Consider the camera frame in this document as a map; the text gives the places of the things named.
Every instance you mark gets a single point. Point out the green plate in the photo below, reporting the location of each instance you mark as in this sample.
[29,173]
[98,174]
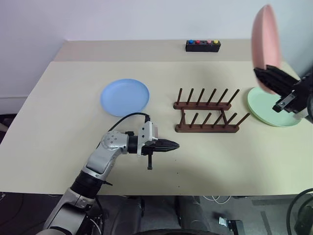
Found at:
[262,107]

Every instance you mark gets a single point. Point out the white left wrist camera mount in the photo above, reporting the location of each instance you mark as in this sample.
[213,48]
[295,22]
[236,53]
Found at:
[146,134]

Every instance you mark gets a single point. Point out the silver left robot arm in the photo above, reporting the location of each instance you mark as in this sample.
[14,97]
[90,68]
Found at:
[97,161]

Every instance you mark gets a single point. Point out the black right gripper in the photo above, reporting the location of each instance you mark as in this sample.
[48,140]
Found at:
[294,98]

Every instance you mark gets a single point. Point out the blue plate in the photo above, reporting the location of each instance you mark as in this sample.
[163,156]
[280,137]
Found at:
[124,97]

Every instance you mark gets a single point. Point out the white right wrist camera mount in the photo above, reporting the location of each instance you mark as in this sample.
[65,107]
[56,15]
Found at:
[302,113]

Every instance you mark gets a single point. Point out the metal floor bracket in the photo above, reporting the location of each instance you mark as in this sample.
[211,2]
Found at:
[228,222]

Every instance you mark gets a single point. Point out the black button box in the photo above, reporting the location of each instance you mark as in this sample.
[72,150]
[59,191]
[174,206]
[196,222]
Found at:
[202,47]

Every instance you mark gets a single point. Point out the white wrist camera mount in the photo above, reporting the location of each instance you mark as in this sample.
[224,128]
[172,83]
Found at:
[302,113]
[146,134]

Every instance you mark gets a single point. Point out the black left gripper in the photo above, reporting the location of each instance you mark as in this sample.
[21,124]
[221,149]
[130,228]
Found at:
[152,147]

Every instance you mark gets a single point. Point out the wooden dish rack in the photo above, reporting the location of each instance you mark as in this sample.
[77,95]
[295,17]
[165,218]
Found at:
[205,117]

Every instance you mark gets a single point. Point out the pink plate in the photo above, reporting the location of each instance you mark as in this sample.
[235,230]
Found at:
[265,39]

